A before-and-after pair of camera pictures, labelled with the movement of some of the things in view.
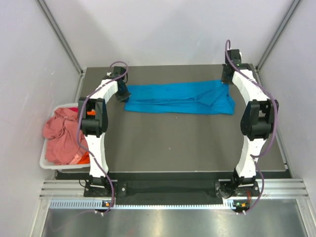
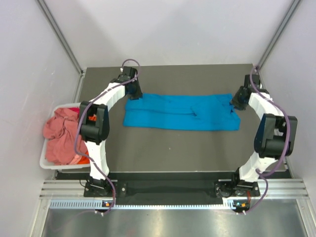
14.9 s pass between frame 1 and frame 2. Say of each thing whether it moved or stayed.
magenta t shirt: stayed
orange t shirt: stayed
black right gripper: moved
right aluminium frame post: stayed
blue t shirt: moved
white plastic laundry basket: stayed
